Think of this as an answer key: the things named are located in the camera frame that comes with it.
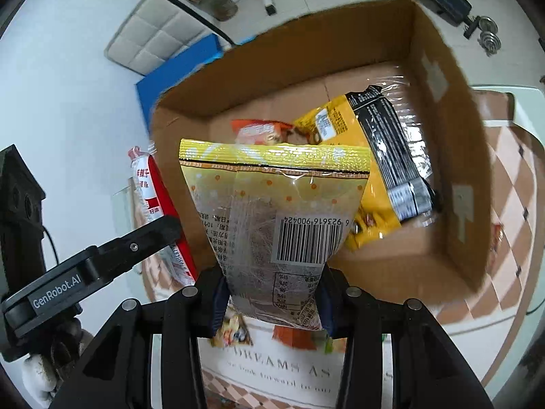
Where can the brown red snack packet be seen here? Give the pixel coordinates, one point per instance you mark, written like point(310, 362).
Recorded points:
point(495, 243)

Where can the checkered table mat with text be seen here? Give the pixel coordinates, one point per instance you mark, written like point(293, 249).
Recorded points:
point(487, 151)

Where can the yellow black large snack bag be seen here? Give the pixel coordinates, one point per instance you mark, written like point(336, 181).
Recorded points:
point(399, 188)

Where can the clear yellow bread packet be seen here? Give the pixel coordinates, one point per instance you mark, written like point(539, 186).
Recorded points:
point(274, 215)

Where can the red white long snack packet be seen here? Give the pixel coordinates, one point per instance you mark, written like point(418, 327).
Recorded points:
point(175, 265)

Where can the white quilted chair with blue cushion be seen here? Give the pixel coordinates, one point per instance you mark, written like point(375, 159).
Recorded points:
point(163, 41)

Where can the orange panda crisps bag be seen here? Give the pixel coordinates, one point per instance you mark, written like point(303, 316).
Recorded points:
point(260, 132)

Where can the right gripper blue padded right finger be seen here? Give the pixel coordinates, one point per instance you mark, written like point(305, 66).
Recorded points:
point(332, 303)

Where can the chrome dumbbell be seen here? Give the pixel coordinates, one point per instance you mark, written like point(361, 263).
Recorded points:
point(488, 37)

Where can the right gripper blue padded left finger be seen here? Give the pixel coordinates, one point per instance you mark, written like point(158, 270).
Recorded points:
point(211, 301)

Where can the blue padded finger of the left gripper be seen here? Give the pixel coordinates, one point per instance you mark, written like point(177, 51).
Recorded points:
point(123, 253)

